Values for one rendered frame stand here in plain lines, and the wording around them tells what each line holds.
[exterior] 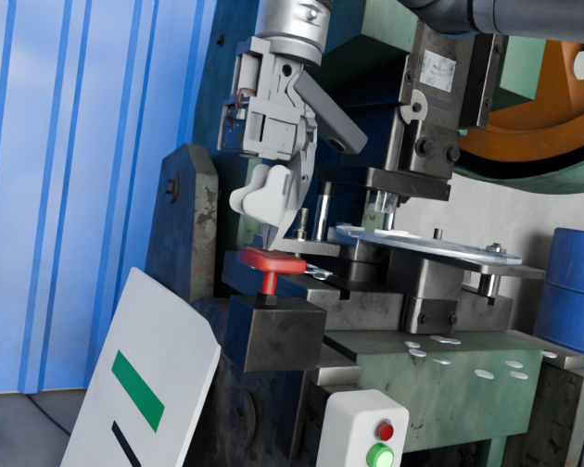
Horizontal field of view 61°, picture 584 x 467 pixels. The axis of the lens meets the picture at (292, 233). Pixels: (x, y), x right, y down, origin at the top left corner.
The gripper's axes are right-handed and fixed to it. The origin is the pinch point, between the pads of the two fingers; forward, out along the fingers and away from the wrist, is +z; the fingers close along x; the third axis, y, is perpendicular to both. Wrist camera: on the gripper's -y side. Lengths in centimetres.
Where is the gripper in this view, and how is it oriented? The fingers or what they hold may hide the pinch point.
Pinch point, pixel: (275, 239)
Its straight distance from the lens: 55.3
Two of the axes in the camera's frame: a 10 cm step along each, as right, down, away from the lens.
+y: -8.6, -1.0, -5.1
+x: 4.9, 1.5, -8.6
